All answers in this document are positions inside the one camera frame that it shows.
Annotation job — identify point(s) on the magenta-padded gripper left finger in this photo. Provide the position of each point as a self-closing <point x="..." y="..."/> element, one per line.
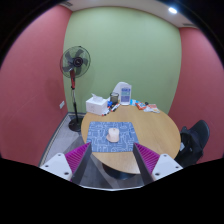
<point x="77" y="157"/>

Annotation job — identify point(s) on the blue whiteboard eraser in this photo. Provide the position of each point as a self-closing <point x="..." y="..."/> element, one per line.
<point x="109" y="104"/>

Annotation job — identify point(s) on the round ceiling light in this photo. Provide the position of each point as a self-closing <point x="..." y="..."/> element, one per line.
<point x="172" y="10"/>

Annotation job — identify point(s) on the blue patterned mouse pad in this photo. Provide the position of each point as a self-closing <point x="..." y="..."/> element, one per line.
<point x="96" y="138"/>

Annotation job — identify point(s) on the white tissue box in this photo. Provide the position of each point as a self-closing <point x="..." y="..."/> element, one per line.
<point x="96" y="106"/>

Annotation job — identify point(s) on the beige computer mouse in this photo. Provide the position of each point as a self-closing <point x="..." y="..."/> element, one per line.
<point x="113" y="135"/>

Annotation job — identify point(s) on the ceiling air vent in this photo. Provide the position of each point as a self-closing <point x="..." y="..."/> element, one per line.
<point x="66" y="4"/>
<point x="189" y="25"/>

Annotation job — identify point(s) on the white red snack packet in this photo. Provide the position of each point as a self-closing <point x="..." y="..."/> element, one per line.
<point x="146" y="109"/>

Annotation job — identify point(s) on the white whiteboard marker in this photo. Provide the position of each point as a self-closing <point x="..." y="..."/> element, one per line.
<point x="106" y="112"/>

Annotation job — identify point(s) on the small black round object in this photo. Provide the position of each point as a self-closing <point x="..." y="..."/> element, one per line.
<point x="146" y="103"/>

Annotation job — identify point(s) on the light blue packet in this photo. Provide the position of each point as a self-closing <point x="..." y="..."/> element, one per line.
<point x="133" y="102"/>

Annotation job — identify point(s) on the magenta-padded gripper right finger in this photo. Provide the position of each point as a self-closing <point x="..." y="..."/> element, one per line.
<point x="148" y="158"/>

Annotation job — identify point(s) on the black whiteboard marker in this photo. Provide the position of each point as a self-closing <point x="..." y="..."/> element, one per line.
<point x="115" y="107"/>

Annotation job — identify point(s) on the white wall outlet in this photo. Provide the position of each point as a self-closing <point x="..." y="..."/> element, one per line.
<point x="61" y="104"/>

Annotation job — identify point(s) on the black standing fan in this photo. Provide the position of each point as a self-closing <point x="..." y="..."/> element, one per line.
<point x="76" y="61"/>

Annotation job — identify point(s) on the dark mesh pen cup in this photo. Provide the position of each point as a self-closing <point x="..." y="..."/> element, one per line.
<point x="114" y="98"/>

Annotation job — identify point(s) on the black office chair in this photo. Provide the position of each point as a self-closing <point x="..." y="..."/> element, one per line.
<point x="193" y="143"/>

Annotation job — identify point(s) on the large orange snack packet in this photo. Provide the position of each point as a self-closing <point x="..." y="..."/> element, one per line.
<point x="154" y="108"/>

